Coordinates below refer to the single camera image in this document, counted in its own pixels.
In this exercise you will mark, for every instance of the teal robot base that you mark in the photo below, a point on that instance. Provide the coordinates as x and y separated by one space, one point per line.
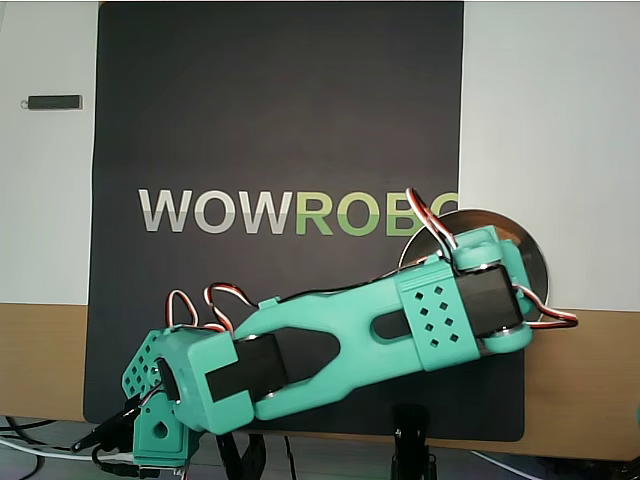
175 450

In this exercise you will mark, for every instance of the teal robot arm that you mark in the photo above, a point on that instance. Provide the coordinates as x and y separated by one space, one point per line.
350 310

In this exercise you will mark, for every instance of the metal bowl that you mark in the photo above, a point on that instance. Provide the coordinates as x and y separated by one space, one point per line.
500 222

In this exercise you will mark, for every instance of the black WOWROBO mat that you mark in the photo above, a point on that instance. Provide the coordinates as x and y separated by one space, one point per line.
300 100

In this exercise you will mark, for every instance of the black table clamp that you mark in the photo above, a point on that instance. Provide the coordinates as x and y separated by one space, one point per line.
100 432
255 460

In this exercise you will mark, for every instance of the white paper sheet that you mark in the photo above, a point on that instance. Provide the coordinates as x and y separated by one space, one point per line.
550 100

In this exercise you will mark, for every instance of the black USB stick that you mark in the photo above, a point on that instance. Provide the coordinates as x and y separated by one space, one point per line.
55 102

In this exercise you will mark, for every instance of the black C clamp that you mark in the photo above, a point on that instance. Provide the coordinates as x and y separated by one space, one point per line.
627 470

